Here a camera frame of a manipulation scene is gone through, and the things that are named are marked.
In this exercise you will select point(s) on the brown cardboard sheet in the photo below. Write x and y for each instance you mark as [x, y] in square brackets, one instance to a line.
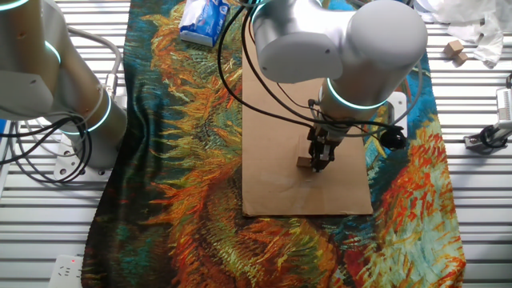
[272, 184]

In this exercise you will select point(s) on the blue tissue pack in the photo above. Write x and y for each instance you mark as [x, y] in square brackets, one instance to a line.
[202, 20]

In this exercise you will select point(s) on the sunflower painting print cloth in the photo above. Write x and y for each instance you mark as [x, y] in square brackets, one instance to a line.
[180, 168]

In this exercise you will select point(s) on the pale wooden block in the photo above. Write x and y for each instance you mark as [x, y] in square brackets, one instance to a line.
[304, 161]

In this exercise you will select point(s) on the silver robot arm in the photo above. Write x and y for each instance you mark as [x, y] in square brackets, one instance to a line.
[360, 40]

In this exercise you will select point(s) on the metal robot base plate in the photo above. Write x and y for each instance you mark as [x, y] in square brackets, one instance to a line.
[66, 168]

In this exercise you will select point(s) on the white crumpled plastic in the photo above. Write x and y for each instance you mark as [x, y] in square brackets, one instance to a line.
[488, 36]

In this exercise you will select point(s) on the small silver camera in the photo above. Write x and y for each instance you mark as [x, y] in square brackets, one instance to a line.
[505, 106]

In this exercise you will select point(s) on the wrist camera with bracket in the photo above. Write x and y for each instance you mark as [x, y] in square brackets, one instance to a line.
[398, 104]

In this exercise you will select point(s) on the small wooden cube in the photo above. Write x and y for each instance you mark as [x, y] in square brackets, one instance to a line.
[461, 59]
[453, 48]

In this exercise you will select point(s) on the white power strip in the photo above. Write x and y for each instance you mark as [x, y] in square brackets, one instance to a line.
[66, 274]

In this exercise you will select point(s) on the metal camera bracket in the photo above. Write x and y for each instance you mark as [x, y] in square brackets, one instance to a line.
[476, 142]

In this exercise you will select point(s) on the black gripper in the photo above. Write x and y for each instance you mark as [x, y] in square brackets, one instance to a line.
[325, 136]

